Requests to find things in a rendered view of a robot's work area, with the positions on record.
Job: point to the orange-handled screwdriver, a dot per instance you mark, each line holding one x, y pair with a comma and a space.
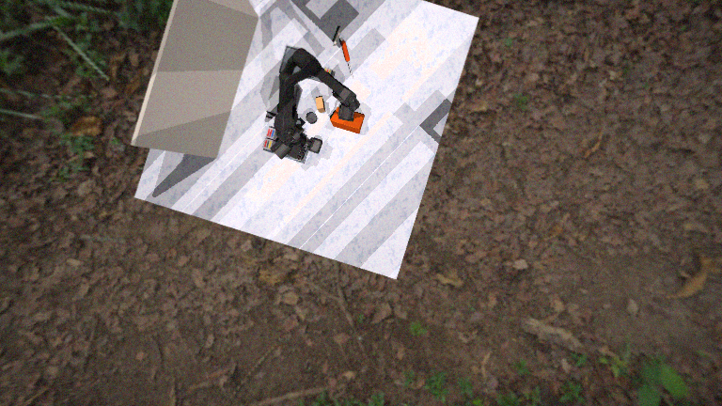
346, 54

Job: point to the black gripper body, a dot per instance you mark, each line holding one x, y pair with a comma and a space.
315, 144

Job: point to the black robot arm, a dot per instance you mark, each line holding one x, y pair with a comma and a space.
284, 125

